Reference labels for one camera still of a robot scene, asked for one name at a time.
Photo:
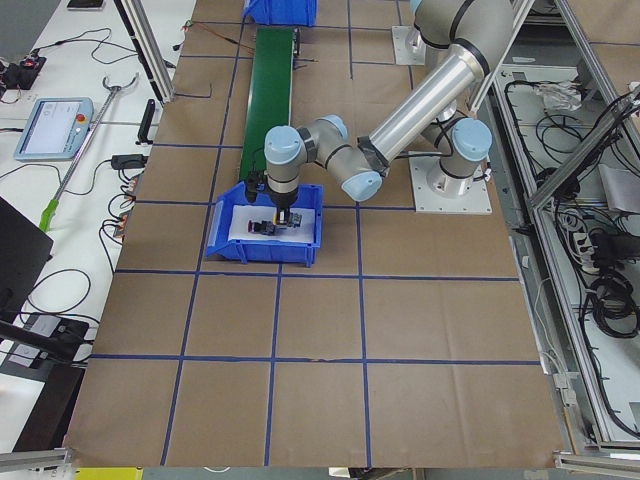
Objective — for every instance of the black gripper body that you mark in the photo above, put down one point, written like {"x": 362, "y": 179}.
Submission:
{"x": 282, "y": 199}

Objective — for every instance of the red push button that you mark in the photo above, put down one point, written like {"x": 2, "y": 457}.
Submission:
{"x": 264, "y": 228}

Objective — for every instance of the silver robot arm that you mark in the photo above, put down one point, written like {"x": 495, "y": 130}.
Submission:
{"x": 431, "y": 20}
{"x": 474, "y": 35}

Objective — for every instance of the white foam pad left bin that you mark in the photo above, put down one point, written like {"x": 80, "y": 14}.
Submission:
{"x": 242, "y": 214}

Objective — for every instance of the left blue plastic bin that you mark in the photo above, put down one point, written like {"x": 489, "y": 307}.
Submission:
{"x": 309, "y": 197}

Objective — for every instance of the blue plastic bin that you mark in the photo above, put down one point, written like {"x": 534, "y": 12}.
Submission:
{"x": 309, "y": 197}
{"x": 282, "y": 12}

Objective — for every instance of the green conveyor belt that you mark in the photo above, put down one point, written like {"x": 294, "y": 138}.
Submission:
{"x": 270, "y": 93}

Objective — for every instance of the black power adapter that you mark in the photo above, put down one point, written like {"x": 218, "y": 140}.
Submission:
{"x": 128, "y": 161}

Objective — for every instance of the right blue plastic bin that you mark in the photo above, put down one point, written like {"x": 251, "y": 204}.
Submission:
{"x": 282, "y": 12}

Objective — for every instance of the metal reacher grabber tool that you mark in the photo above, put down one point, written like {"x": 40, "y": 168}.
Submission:
{"x": 49, "y": 212}

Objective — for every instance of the blue teach pendant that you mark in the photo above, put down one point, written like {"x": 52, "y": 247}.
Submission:
{"x": 55, "y": 130}

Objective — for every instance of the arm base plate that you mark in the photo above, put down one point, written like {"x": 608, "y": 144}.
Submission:
{"x": 409, "y": 48}
{"x": 437, "y": 192}

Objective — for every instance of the aluminium frame post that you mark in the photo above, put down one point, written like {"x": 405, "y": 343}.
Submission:
{"x": 139, "y": 30}

